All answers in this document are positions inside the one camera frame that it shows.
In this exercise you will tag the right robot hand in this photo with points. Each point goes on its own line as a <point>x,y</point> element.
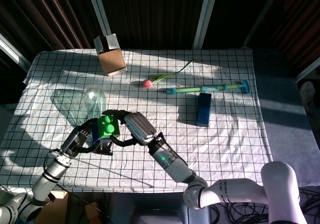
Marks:
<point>140,128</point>

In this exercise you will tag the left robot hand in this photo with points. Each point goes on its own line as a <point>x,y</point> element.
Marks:
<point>75,143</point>

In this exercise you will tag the dark blue cylindrical object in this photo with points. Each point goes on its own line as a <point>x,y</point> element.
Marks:
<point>95,133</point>

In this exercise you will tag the green toy block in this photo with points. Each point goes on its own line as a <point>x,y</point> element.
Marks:
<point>108,128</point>

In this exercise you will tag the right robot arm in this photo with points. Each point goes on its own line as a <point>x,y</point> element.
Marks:
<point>225,189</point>

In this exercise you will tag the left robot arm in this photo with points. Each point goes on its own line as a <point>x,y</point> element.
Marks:
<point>47,179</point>

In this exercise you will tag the pink artificial tulip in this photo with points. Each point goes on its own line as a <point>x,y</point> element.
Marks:
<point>147,83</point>

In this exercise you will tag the clear glass cup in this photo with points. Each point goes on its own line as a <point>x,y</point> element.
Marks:
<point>95,101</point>

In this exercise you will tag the white black-grid tablecloth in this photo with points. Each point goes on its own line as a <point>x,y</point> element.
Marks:
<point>200,143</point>

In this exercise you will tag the dark blue rectangular box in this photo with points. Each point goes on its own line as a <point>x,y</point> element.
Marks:
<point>203,108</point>

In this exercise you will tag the blue green toy pump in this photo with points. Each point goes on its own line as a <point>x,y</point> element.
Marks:
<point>195,89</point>

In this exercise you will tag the open cardboard box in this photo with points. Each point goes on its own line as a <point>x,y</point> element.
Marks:
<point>111,58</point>

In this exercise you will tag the white shoe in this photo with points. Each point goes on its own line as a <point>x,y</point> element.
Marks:
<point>307,93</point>

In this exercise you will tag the reddish brown curtain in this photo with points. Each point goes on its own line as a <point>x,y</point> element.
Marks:
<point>297,21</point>

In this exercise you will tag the grey window frame post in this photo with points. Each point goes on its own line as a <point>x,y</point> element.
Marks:
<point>98,8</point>
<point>206,13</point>
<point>262,13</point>
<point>308,71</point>
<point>12,53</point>

